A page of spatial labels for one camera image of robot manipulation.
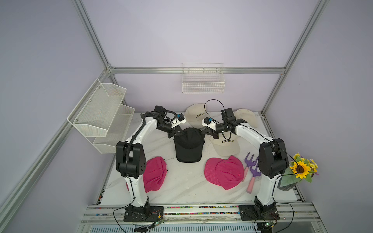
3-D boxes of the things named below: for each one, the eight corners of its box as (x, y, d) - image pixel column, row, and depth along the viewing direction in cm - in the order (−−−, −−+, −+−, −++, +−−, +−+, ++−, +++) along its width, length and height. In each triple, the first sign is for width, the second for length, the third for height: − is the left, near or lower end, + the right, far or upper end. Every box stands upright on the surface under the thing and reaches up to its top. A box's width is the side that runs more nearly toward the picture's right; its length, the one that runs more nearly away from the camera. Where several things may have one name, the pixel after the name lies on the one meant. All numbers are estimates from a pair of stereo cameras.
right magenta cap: (205, 189, 83) (206, 186, 80) (203, 159, 96) (204, 156, 92) (245, 189, 83) (248, 186, 80) (238, 159, 96) (240, 156, 92)
